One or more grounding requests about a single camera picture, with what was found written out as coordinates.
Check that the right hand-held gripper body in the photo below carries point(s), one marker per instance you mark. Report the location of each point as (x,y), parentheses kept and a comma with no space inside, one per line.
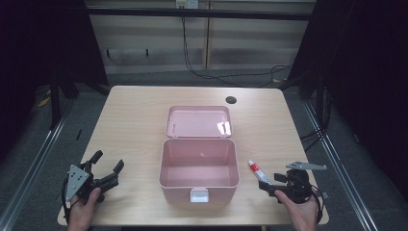
(298,184)

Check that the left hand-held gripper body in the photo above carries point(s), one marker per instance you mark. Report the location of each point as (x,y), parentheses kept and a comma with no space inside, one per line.
(77,181)

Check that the white and red ointment tube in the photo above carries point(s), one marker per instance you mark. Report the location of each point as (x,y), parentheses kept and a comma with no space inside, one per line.
(259,172)

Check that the pink plastic storage box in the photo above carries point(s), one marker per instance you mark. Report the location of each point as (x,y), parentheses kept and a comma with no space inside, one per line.
(198,166)

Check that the person's right hand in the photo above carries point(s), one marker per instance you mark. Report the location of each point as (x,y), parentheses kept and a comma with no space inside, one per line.
(300,213)

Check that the person's left hand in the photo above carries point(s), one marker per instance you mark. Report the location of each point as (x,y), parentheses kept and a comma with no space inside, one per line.
(82,210)

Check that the small black floor piece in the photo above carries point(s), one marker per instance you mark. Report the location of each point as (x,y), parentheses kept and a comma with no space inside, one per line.
(79,134)

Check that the black metal stand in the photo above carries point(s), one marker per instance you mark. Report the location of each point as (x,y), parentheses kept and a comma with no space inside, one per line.
(55,102)

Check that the yellow floor tape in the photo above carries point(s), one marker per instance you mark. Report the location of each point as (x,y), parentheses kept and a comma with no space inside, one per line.
(44,101)

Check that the black curtain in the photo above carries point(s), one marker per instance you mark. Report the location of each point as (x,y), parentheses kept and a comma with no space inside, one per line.
(38,41)
(362,80)

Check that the metal floor rail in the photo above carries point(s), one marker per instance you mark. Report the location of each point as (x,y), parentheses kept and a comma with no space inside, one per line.
(35,160)
(340,166)

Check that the black horizontal frame bar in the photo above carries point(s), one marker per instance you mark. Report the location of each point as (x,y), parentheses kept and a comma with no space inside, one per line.
(198,13)

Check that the white wall socket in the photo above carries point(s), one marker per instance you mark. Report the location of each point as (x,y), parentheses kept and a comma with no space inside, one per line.
(187,3)

